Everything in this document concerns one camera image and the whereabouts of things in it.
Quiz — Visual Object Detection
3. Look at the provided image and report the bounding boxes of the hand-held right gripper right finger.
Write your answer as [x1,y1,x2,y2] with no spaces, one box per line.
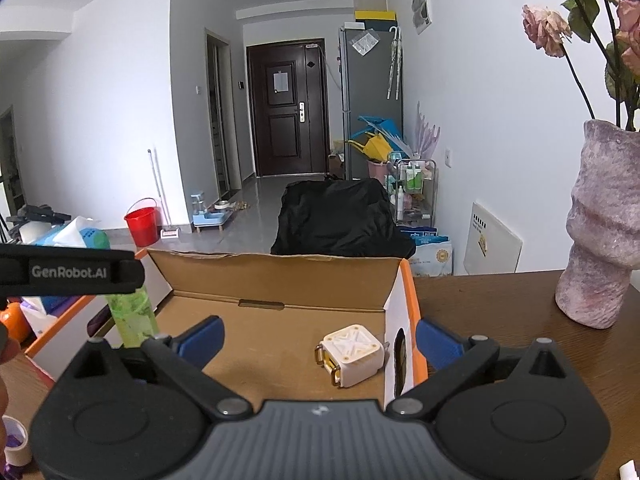
[385,317,573,420]

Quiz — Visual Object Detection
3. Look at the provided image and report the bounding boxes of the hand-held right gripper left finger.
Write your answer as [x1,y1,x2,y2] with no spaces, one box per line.
[64,316,253,420]

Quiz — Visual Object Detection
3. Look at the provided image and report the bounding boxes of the green spray bottle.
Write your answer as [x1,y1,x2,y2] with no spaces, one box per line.
[104,284,161,350]

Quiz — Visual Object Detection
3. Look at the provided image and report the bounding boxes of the white yellow toy cube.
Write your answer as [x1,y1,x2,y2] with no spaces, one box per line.
[315,324,390,389]

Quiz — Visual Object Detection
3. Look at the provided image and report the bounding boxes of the red cardboard box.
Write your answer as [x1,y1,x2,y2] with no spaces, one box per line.
[24,247,430,408]

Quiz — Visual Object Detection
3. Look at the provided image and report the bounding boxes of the blue tissue box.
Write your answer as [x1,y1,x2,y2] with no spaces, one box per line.
[30,216,112,251]

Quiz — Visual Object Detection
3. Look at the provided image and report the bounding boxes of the small white box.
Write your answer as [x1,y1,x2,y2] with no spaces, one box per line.
[20,296,60,337]

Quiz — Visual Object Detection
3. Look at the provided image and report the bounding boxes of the black device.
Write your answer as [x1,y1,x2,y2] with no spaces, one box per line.
[6,204,72,226]

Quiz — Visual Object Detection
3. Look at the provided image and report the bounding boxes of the orange fruit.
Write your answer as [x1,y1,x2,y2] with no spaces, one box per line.
[0,305,32,343]

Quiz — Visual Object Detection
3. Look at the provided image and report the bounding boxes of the red bucket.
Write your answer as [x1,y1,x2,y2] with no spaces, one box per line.
[124,198,160,248]

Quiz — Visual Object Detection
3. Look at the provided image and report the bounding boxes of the blue and white bag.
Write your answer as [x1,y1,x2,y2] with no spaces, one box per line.
[400,227,454,277]

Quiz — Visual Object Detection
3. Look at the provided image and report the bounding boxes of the white mop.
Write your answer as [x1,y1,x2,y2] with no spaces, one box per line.
[147,148,181,242]

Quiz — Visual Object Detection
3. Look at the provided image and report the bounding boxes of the white board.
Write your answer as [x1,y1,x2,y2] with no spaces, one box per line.
[463,202,524,276]

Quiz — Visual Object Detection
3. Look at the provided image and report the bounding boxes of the blue pet feeder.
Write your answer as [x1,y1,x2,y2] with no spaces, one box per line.
[191,191,238,235]

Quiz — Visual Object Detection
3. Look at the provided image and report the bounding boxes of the black cloth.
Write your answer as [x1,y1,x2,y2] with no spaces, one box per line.
[270,178,417,260]

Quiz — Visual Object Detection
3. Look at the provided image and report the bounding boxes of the metal rolling cart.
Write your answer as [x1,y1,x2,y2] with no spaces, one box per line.
[386,158,438,226]

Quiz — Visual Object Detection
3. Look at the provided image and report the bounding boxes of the white tape roll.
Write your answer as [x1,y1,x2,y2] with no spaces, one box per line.
[1,415,33,466]

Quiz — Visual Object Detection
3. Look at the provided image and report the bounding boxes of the pink bucket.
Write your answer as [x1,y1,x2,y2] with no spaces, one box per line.
[367,159,391,186]

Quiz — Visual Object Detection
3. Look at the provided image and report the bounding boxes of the pink ceramic vase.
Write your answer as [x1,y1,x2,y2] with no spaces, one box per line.
[555,119,640,330]

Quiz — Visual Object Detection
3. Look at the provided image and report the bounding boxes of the yellow bag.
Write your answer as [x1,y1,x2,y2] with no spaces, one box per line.
[348,131,393,162]

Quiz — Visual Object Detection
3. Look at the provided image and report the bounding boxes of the pale lilac decoration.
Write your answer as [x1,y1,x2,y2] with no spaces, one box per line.
[415,102,441,161]

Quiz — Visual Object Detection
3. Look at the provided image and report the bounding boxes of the dark brown door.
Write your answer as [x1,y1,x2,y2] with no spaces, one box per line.
[246,39,331,177]

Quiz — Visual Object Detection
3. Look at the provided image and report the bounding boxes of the blue plastic rack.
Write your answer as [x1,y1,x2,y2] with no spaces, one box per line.
[357,115,404,143]

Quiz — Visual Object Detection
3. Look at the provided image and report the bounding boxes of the grey refrigerator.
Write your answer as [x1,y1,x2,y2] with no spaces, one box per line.
[339,24,404,181]

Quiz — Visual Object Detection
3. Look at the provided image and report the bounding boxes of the clear folded umbrellas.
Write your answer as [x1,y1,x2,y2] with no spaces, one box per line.
[386,26,404,101]

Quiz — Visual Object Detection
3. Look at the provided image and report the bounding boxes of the dried pink roses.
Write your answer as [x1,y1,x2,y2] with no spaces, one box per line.
[521,0,640,133]

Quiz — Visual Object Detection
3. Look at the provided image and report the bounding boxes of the white electric panel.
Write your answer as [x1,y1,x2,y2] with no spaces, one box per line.
[411,0,432,36]

